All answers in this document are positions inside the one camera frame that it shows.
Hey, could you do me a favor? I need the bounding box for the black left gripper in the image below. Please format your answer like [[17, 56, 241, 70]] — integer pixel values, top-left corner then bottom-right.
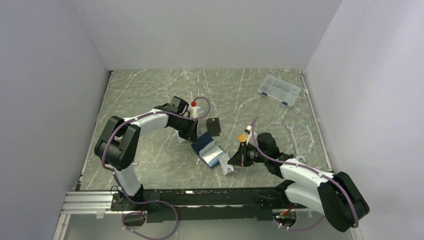
[[171, 116, 199, 145]]

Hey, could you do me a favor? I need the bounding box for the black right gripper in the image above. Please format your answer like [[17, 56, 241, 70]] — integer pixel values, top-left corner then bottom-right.
[[227, 141, 268, 167]]

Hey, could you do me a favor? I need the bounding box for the blue leather card holder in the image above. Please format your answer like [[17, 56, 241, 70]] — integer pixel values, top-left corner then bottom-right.
[[191, 132, 229, 169]]

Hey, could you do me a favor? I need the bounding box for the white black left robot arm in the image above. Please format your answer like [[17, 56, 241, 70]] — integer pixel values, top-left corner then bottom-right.
[[93, 96, 202, 210]]

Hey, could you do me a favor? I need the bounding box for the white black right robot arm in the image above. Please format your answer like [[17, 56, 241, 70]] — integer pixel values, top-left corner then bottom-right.
[[228, 130, 370, 232]]

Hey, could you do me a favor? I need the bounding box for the black VIP card stack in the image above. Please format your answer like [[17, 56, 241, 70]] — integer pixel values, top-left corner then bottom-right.
[[206, 117, 222, 137]]

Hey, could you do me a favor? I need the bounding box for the silver open-end wrench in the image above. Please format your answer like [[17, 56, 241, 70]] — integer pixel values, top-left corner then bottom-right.
[[285, 122, 306, 164]]

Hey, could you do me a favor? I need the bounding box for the clear plastic organizer box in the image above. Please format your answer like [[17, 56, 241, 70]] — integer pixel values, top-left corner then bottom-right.
[[258, 74, 301, 107]]

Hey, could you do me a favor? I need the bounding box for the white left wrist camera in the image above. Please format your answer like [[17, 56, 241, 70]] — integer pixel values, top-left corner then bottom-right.
[[187, 101, 204, 119]]

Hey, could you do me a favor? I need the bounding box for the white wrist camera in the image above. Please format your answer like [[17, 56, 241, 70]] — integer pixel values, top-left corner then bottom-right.
[[244, 125, 257, 145], [187, 101, 204, 119]]

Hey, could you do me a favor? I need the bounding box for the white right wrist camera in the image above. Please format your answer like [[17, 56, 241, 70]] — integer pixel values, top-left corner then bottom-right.
[[244, 125, 257, 145]]

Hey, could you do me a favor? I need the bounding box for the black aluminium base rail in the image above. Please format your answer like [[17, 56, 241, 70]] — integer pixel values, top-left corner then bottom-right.
[[60, 187, 312, 223]]

